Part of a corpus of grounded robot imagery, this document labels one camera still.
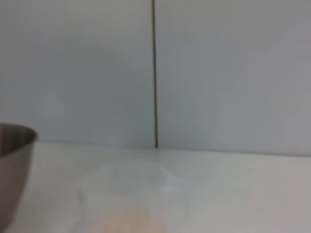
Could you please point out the stainless steel mixing bowl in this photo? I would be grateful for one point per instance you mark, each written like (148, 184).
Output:
(14, 170)

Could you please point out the clear plastic measuring cup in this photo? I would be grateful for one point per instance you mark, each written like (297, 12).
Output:
(136, 184)

